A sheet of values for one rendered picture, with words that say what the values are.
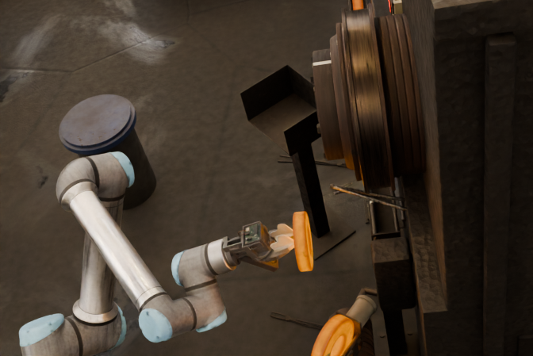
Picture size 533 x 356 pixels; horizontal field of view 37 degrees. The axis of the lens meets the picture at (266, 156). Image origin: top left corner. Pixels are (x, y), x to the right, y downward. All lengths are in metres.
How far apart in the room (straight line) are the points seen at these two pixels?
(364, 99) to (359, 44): 0.13
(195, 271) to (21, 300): 1.37
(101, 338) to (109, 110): 0.99
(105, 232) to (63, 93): 2.03
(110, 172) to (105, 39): 2.08
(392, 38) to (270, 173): 1.65
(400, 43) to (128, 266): 0.93
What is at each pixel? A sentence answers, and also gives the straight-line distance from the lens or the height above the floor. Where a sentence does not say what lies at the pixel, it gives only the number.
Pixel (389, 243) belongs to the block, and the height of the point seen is 0.80.
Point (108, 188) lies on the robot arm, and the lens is 2.48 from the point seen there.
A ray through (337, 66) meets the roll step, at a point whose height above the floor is 1.28.
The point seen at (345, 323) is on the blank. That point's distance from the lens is 2.06.
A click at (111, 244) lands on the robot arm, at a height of 0.85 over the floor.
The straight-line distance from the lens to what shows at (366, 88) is 1.81.
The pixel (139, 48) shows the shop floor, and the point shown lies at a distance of 4.31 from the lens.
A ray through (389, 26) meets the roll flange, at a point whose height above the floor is 1.31.
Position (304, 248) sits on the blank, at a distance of 2.05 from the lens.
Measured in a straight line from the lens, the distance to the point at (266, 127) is 2.78.
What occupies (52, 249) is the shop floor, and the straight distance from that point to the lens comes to 3.52.
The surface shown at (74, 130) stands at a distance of 3.30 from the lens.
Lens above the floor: 2.51
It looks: 46 degrees down
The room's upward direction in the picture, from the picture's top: 16 degrees counter-clockwise
